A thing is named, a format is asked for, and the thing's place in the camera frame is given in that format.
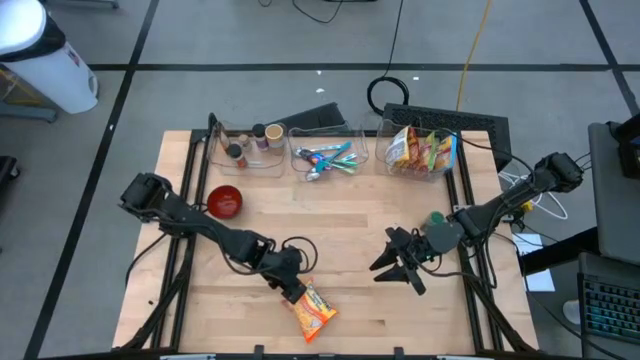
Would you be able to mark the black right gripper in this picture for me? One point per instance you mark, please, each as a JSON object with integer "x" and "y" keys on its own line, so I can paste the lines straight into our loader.
{"x": 412, "y": 250}

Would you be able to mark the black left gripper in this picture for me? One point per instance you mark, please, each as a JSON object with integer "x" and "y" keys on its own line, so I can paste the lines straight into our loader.
{"x": 285, "y": 267}

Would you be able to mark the orange ramen noodle packet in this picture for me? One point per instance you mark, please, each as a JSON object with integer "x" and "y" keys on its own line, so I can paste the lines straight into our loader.
{"x": 312, "y": 312}

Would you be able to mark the green lid glass jar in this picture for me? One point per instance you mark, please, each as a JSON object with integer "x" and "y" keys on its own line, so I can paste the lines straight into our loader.
{"x": 436, "y": 218}

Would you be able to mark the red ramen noodle packet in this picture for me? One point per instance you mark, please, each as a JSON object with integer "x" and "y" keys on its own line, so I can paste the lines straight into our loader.
{"x": 414, "y": 147}

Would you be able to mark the yellow ramen noodle packet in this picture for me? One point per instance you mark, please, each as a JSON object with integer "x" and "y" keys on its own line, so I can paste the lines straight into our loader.
{"x": 397, "y": 145}

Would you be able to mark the teal plastic spoon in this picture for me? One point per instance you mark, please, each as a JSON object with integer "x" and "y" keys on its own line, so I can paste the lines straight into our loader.
{"x": 332, "y": 157}

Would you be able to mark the black lid spice jar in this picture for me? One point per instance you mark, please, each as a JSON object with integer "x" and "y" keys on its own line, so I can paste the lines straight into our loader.
{"x": 235, "y": 152}

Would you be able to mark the purple label spice jar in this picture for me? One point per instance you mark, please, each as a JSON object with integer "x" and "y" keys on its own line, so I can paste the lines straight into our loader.
{"x": 259, "y": 132}

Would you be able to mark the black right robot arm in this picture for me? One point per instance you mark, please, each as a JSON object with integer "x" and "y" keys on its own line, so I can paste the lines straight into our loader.
{"x": 510, "y": 200}

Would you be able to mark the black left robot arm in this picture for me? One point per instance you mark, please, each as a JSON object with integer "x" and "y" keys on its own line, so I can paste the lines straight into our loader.
{"x": 200, "y": 225}

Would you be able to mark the black table-edge clamp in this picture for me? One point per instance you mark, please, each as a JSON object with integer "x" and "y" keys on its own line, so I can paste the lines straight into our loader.
{"x": 258, "y": 351}
{"x": 398, "y": 353}

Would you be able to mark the clear plastic bin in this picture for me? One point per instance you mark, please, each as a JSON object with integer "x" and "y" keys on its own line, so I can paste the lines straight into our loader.
{"x": 385, "y": 170}
{"x": 350, "y": 175}
{"x": 260, "y": 170}

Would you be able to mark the red bowl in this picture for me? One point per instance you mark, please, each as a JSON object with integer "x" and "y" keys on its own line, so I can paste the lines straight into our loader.
{"x": 224, "y": 202}

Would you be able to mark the white paper sheet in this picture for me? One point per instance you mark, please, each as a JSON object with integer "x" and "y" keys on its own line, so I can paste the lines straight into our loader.
{"x": 537, "y": 280}

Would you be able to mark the black perforated computer case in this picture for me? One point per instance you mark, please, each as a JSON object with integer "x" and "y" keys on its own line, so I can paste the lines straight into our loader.
{"x": 450, "y": 120}

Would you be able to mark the tan lid spice jar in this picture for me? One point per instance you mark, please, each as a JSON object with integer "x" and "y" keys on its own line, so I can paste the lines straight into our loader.
{"x": 274, "y": 134}

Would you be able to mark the black flat floor panel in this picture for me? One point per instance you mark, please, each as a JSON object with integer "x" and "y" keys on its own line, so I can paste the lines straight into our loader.
{"x": 320, "y": 116}

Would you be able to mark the black desk support bar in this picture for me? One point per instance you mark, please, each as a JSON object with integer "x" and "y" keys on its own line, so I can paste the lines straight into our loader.
{"x": 560, "y": 250}

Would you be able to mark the white computer mouse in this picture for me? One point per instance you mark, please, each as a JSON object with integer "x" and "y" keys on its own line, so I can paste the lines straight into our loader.
{"x": 571, "y": 312}

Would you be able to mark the backlit keyboard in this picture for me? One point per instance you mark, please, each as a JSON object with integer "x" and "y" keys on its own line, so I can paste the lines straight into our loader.
{"x": 610, "y": 305}

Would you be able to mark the black desk device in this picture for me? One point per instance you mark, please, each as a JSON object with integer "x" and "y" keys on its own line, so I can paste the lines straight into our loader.
{"x": 631, "y": 155}

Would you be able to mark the black chair caster base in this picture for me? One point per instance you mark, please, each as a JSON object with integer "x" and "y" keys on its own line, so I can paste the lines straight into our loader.
{"x": 7, "y": 167}

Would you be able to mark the grey metal cart base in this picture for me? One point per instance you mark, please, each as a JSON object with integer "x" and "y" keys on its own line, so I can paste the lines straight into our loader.
{"x": 30, "y": 112}

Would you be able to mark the white trash can black liner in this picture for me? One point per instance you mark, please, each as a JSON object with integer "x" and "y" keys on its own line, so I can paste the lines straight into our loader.
{"x": 45, "y": 75}

